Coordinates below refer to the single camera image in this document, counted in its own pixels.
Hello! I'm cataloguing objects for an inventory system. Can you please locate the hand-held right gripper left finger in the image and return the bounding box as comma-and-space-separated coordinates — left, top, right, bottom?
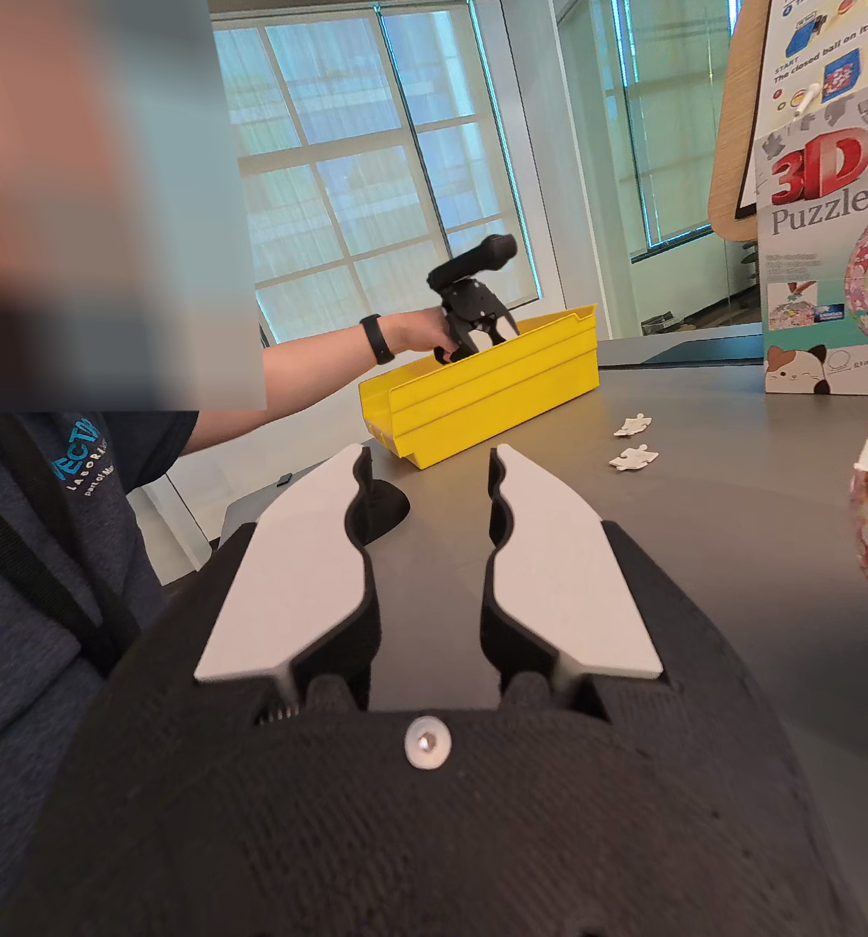
194, 443, 382, 689

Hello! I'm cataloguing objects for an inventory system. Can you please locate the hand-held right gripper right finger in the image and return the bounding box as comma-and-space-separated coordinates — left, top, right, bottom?
480, 443, 665, 682

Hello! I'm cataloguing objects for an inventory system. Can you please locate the yellow plastic bin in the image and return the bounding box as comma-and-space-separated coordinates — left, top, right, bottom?
358, 304, 600, 471

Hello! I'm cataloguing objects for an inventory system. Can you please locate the person's left forearm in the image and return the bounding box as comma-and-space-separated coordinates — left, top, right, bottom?
184, 322, 376, 456

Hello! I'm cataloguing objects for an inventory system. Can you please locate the teal puzzle box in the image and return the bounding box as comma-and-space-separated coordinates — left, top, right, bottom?
756, 69, 868, 396

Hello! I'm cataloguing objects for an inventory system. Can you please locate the person's left hand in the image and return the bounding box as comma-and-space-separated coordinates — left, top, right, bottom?
386, 306, 457, 360

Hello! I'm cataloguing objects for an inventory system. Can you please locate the black wrist watch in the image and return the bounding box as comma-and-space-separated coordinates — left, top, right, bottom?
359, 313, 397, 366

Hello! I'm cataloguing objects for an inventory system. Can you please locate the black textured wrist rest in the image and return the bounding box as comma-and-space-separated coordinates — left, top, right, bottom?
361, 478, 413, 546

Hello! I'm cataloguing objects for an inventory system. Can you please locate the large paned window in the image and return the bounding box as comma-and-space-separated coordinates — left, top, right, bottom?
210, 0, 542, 345

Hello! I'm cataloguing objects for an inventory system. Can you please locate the tall glass window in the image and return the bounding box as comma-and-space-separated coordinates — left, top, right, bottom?
610, 0, 744, 263

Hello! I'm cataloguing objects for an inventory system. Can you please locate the instruction sheet on black board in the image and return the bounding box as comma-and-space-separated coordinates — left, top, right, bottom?
734, 0, 868, 221

